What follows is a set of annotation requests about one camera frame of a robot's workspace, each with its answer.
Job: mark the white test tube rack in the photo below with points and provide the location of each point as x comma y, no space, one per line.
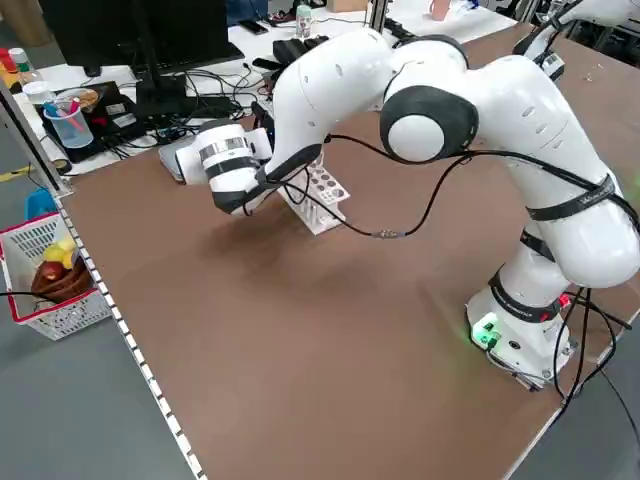
320,227

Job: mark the blue cloth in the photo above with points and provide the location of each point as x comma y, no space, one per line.
40,202

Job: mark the black computer monitor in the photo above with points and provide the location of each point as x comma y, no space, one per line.
125,30

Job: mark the red bottle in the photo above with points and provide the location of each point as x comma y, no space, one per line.
6,65

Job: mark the white plastic basket red rim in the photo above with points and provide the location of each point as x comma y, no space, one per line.
65,315

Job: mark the black case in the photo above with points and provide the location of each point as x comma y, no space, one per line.
120,122

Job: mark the brown wooden bowl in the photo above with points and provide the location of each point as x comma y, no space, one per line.
60,290

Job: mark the black phone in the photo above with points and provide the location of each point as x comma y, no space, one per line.
254,27

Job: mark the cardboard box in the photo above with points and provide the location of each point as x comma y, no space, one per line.
350,4

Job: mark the black power strip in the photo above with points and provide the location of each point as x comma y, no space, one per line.
400,29

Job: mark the pink object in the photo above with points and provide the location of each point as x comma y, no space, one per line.
439,6

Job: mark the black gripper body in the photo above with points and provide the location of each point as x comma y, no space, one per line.
262,120

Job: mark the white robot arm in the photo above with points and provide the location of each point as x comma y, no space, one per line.
600,10
340,75

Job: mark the grey digital scale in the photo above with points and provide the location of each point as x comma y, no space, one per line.
167,157

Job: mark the clear plastic measuring cup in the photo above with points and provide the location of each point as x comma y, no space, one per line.
70,130

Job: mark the bowl with brown contents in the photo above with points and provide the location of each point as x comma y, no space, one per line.
85,97

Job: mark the aluminium frame post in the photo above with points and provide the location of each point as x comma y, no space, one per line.
377,12

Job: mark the clear lidded container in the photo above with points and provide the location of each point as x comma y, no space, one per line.
36,92

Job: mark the patterned white bottle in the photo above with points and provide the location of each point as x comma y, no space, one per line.
304,20

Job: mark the white bottle green label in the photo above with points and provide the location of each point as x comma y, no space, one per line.
20,62

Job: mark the tape roll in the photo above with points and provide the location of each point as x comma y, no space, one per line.
60,166

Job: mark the red toy apple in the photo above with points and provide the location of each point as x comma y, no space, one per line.
50,271

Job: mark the yellow toy fruit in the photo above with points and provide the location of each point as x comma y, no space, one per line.
60,250

